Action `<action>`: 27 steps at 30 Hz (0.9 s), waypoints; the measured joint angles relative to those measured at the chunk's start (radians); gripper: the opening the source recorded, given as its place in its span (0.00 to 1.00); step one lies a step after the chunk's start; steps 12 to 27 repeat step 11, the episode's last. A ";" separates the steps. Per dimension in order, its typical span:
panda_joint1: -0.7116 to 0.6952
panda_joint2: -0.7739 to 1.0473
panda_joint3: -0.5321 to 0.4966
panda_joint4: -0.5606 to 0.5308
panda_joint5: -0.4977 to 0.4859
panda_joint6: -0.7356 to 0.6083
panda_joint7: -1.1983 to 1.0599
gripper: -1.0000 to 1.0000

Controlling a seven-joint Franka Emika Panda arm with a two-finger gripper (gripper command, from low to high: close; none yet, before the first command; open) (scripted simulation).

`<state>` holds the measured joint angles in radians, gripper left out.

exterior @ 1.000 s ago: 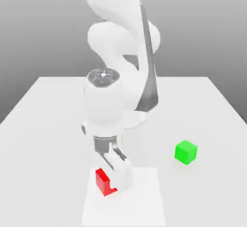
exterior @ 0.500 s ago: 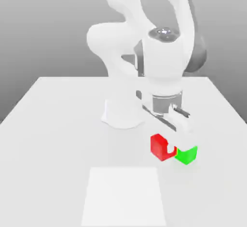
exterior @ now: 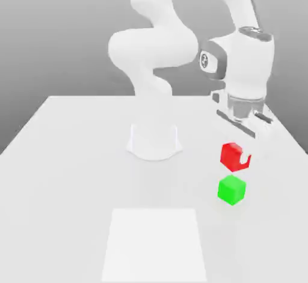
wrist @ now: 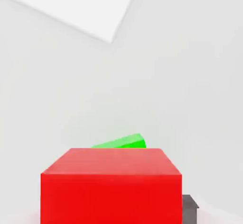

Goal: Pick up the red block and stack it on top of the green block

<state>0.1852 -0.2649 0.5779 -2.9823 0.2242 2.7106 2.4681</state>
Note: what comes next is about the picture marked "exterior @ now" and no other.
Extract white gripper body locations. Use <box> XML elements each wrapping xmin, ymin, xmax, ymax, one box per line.
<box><xmin>215</xmin><ymin>109</ymin><xmax>260</xmax><ymax>145</ymax></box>

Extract small red cube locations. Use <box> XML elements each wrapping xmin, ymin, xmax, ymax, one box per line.
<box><xmin>220</xmin><ymin>142</ymin><xmax>252</xmax><ymax>172</ymax></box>

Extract small green cube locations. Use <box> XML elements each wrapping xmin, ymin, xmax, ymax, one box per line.
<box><xmin>217</xmin><ymin>174</ymin><xmax>247</xmax><ymax>206</ymax></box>

